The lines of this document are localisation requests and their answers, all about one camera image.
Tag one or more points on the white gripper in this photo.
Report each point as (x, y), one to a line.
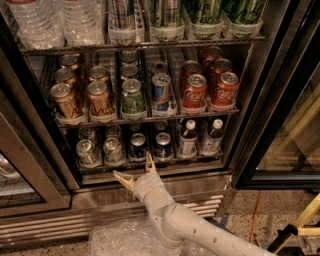
(145, 185)

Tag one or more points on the pepsi can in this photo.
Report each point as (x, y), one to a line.
(137, 147)
(135, 128)
(160, 126)
(163, 146)

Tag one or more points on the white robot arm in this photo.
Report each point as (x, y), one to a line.
(174, 222)

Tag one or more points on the silver can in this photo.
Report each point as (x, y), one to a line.
(87, 153)
(113, 131)
(113, 153)
(88, 133)

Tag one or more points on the front left silver can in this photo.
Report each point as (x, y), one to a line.
(87, 153)

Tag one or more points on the rear left silver can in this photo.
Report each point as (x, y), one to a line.
(88, 133)

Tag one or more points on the front green can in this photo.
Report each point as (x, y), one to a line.
(132, 97)

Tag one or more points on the gold can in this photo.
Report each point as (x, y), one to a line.
(99, 73)
(66, 75)
(66, 100)
(99, 97)
(70, 61)

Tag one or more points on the front blue red bull can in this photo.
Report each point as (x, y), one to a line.
(160, 91)

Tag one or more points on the front left coca-cola can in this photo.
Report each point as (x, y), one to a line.
(194, 92)

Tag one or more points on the coca-cola can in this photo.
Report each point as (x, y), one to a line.
(189, 67)
(210, 54)
(194, 92)
(218, 67)
(225, 89)

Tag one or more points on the middle green can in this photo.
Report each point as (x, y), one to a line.
(129, 71)

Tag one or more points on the rear blue can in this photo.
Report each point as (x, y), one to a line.
(159, 67)

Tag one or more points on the front left gold can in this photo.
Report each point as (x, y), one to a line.
(66, 100)

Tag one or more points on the stainless steel glass-door fridge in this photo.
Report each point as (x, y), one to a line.
(60, 200)

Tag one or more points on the front right coca-cola can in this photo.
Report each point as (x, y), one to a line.
(225, 89)

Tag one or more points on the rear green can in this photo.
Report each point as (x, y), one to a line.
(128, 57)

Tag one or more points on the rear left coca-cola can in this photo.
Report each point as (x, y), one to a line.
(189, 67)

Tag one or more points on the middle left gold can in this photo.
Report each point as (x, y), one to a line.
(66, 75)

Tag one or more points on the rear left gold can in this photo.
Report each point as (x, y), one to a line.
(70, 61)

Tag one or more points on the middle right coca-cola can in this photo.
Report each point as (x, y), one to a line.
(218, 67)

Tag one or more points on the rear right coca-cola can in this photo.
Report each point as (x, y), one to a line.
(210, 54)

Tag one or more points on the tall green plaid can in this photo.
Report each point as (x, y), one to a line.
(165, 18)

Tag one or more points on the tall plaid can top shelf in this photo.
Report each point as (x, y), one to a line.
(121, 22)

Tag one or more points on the tall green can left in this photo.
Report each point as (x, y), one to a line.
(205, 17)

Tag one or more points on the tall green can right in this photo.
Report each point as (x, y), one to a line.
(244, 16)

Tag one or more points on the left white-cap bottle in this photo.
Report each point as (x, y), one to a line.
(187, 138)

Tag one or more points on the white-cap bottle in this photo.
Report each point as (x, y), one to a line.
(212, 138)
(187, 138)

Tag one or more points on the clear plastic bin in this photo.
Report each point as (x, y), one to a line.
(136, 238)

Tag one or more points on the right white-cap bottle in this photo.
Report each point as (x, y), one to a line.
(212, 138)

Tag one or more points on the blue tape cross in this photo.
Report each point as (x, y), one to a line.
(223, 222)

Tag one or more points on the clear water bottle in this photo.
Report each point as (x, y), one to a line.
(82, 26)
(39, 24)

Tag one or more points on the yellow black stand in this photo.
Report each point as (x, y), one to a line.
(298, 227)

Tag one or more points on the left clear water bottle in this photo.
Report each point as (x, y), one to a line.
(39, 24)

